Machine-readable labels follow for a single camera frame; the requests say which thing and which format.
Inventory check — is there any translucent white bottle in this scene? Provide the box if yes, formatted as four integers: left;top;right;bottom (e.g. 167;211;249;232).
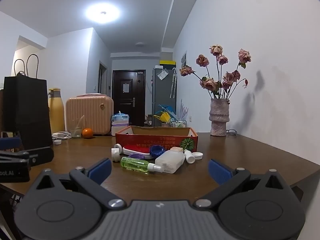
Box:
155;150;185;174

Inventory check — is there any yellow thermos bottle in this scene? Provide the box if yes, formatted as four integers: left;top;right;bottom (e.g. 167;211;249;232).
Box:
48;88;66;134

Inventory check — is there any small white bottle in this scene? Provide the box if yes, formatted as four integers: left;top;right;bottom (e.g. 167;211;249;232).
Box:
184;149;196;164

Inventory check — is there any red white container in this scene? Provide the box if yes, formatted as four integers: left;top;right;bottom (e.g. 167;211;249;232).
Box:
122;144;154;159

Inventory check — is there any grey fridge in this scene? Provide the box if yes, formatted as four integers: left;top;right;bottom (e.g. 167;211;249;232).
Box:
152;67;177;127

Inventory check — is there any wire rack with bottles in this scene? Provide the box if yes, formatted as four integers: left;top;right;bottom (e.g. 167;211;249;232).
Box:
169;119;187;128

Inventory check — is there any green liquid spray bottle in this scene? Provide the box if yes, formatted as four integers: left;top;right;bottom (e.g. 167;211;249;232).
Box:
120;156;164;173

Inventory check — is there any red orange cardboard box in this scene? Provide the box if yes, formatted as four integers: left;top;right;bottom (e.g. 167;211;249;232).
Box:
115;126;198;154

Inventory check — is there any blue cap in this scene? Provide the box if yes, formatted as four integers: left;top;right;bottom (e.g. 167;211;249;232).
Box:
149;145;165;158

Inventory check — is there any pink ceramic vase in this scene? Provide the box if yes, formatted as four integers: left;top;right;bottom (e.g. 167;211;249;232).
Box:
209;98;230;137

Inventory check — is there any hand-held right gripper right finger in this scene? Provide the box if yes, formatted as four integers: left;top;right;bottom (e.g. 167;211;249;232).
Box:
193;159;294;209

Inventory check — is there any pink ribbed suitcase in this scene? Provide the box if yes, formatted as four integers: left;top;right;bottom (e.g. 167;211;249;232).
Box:
65;93;114;136

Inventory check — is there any blue plastic wrap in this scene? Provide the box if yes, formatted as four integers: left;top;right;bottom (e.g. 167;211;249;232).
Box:
158;104;177;118

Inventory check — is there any white charger with cable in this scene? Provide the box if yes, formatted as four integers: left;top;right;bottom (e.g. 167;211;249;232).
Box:
52;131;73;140

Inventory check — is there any clear glass cup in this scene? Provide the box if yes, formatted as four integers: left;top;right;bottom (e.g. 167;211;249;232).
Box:
68;115;85;138

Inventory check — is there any dark brown door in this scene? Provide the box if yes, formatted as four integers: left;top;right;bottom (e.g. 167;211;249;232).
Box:
112;70;146;127

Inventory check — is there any white folded umbrella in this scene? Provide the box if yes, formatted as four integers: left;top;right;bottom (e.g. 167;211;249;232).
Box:
170;67;177;99

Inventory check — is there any purple feather decoration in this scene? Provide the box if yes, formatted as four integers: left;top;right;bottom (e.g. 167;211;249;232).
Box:
180;99;188;120

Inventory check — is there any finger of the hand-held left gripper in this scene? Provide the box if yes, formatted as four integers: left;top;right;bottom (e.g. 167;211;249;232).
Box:
0;147;54;167
0;137;23;152

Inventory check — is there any bright round ceiling lamp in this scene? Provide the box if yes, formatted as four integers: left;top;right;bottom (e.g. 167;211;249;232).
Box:
85;3;120;24

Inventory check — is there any yellow watering can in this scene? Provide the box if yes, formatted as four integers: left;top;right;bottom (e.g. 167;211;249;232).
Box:
154;112;172;123

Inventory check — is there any black paper bag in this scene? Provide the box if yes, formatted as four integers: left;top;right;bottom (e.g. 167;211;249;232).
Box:
2;54;54;150

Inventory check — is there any grey interior door frame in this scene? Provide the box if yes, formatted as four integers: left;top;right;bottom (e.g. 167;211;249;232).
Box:
99;60;108;94

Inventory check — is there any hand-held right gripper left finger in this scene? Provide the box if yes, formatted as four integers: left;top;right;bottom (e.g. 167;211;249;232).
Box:
27;158;126;210

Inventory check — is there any bunch of dried roses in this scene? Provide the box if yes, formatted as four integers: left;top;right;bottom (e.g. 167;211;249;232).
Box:
179;44;252;100

